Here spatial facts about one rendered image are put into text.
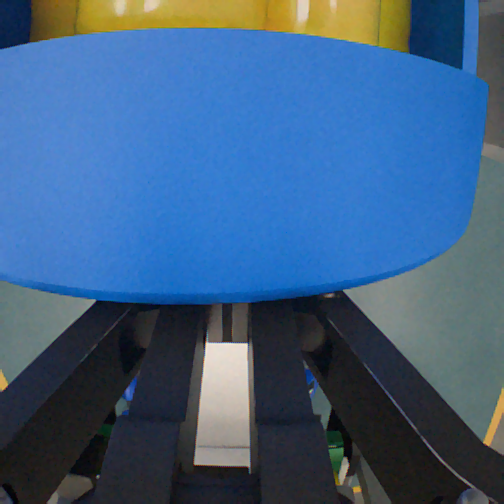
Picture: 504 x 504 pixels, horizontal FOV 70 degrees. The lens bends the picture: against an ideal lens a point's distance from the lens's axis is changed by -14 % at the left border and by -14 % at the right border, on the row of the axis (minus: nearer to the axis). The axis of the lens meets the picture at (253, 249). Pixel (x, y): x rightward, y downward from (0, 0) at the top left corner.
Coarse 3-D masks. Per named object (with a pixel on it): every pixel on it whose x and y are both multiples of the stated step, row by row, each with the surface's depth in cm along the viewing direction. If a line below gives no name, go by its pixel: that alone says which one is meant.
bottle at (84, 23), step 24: (96, 0) 10; (120, 0) 10; (144, 0) 10; (168, 0) 10; (192, 0) 10; (216, 0) 11; (240, 0) 11; (264, 0) 12; (96, 24) 11; (120, 24) 11; (144, 24) 10; (168, 24) 11; (192, 24) 11; (216, 24) 11; (240, 24) 12; (264, 24) 13
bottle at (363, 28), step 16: (272, 0) 15; (288, 0) 14; (304, 0) 14; (320, 0) 14; (336, 0) 14; (352, 0) 15; (368, 0) 15; (272, 16) 15; (288, 16) 15; (304, 16) 15; (320, 16) 15; (336, 16) 15; (352, 16) 15; (368, 16) 15; (288, 32) 15; (304, 32) 15; (320, 32) 15; (336, 32) 15; (352, 32) 15; (368, 32) 16
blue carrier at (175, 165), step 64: (0, 0) 19; (448, 0) 18; (0, 64) 8; (64, 64) 7; (128, 64) 7; (192, 64) 8; (256, 64) 8; (320, 64) 8; (384, 64) 9; (448, 64) 19; (0, 128) 8; (64, 128) 8; (128, 128) 8; (192, 128) 8; (256, 128) 8; (320, 128) 9; (384, 128) 9; (448, 128) 10; (0, 192) 9; (64, 192) 8; (128, 192) 8; (192, 192) 9; (256, 192) 9; (320, 192) 9; (384, 192) 10; (448, 192) 12; (0, 256) 10; (64, 256) 9; (128, 256) 9; (192, 256) 9; (256, 256) 9; (320, 256) 10; (384, 256) 11
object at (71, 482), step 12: (96, 444) 52; (84, 456) 50; (96, 456) 50; (72, 468) 47; (84, 468) 48; (96, 468) 49; (72, 480) 47; (84, 480) 46; (96, 480) 48; (60, 492) 48; (72, 492) 48; (84, 492) 48
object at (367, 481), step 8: (360, 464) 71; (360, 472) 70; (368, 472) 69; (360, 480) 70; (368, 480) 67; (376, 480) 67; (360, 488) 69; (368, 488) 65; (376, 488) 65; (368, 496) 64; (376, 496) 63; (384, 496) 63
